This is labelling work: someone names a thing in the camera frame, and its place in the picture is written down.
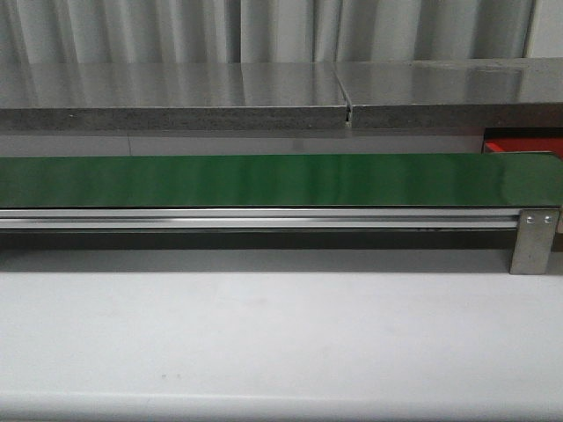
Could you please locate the green conveyor belt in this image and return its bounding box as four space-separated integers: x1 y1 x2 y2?
1 153 562 208

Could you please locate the red plastic tray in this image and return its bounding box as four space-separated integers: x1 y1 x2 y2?
483 137 563 158

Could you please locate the grey stone shelf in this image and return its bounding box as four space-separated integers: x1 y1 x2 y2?
1 58 562 132

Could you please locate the white curtain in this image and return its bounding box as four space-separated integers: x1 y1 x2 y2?
1 1 562 64

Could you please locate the steel conveyor support bracket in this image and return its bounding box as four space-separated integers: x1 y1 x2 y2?
509 208 560 275

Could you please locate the aluminium conveyor frame rail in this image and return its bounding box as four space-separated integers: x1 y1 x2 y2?
1 207 521 229

